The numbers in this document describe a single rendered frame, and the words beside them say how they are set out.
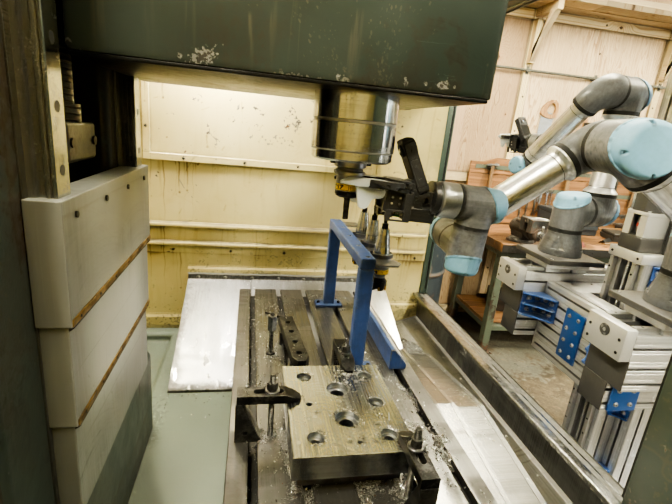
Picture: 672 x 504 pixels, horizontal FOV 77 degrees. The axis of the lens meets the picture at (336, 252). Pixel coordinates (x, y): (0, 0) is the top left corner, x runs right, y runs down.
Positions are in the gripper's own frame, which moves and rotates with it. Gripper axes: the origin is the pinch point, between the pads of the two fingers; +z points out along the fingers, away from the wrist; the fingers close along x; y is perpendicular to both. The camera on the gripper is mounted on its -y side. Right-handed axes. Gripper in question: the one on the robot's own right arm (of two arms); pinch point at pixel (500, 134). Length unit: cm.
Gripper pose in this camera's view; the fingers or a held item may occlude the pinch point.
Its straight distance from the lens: 227.1
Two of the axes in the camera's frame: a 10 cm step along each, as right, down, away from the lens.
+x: 9.2, -1.6, 3.5
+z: -3.8, -2.9, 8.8
